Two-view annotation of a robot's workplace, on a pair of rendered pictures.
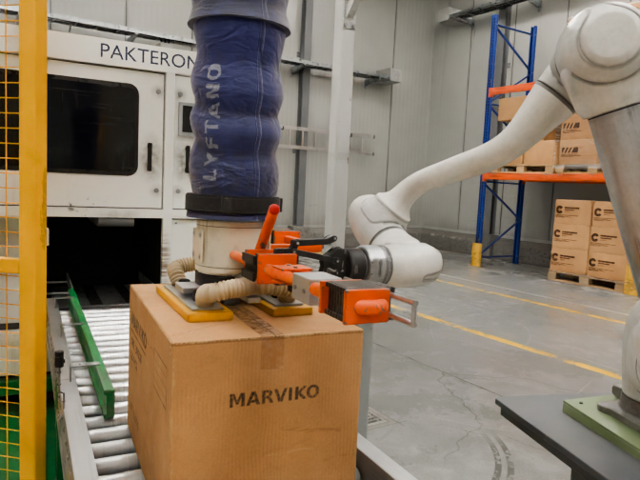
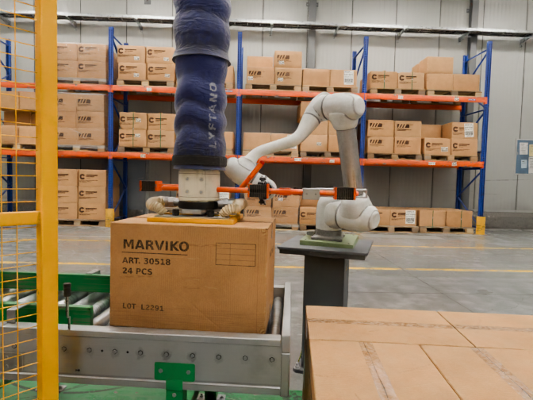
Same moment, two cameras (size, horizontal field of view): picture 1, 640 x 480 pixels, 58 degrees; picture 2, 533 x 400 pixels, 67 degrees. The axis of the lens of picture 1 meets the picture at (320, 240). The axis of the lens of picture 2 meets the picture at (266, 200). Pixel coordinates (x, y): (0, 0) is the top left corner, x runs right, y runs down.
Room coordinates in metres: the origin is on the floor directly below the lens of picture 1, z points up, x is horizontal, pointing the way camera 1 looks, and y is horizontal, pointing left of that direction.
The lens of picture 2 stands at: (0.28, 1.52, 1.13)
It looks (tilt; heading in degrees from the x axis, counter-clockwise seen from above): 3 degrees down; 301
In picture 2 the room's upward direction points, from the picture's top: 1 degrees clockwise
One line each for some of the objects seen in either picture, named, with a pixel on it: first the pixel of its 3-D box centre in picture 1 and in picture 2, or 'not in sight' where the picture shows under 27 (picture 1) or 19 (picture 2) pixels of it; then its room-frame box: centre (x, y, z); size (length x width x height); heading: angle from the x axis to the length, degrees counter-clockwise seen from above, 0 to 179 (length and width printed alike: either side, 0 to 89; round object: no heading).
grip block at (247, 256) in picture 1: (270, 266); (258, 190); (1.16, 0.10, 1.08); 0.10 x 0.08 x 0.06; 117
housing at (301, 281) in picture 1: (316, 288); (310, 194); (0.97, 0.00, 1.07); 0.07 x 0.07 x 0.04; 27
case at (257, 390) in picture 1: (229, 383); (200, 267); (1.37, 0.21, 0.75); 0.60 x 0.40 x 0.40; 25
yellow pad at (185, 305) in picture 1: (190, 294); (193, 216); (1.34, 0.30, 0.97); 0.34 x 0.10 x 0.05; 27
